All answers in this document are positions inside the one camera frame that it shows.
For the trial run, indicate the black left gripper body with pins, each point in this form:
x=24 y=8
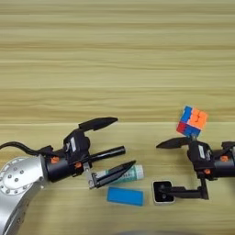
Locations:
x=58 y=168

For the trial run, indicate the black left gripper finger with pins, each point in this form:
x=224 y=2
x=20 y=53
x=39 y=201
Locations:
x=113 y=174
x=98 y=123

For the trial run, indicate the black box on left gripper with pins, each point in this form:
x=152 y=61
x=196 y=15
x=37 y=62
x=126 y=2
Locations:
x=78 y=143

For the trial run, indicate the blue rectangular eraser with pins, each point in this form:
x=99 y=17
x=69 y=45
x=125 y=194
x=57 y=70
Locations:
x=125 y=196

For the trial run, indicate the small black square block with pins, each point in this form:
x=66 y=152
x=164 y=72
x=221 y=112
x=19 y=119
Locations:
x=157 y=195

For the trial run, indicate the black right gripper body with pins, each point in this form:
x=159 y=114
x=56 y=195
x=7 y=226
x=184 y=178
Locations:
x=223 y=166

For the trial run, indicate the green and white glue stick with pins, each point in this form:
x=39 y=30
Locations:
x=136 y=173

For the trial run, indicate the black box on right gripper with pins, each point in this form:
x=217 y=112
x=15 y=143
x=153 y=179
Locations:
x=199 y=156

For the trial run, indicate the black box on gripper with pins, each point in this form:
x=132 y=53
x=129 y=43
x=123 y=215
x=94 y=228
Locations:
x=199 y=156
x=78 y=143

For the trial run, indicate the multicoloured puzzle cube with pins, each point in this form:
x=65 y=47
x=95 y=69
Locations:
x=194 y=120

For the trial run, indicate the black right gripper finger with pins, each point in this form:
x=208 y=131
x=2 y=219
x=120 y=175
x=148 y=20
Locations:
x=176 y=143
x=186 y=192

